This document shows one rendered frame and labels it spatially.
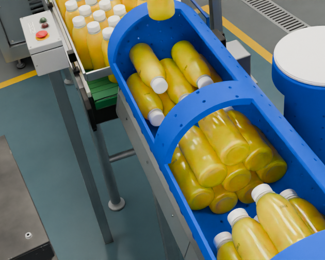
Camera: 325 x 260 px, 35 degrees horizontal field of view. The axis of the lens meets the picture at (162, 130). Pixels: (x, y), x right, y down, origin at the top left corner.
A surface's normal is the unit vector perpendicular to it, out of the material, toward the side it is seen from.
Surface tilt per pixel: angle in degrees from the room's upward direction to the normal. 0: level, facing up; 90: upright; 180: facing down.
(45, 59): 90
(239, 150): 91
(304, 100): 90
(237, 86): 21
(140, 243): 0
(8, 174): 1
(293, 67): 0
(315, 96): 90
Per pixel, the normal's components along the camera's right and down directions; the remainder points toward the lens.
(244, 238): -0.55, -0.49
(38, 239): -0.11, -0.73
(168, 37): 0.33, 0.61
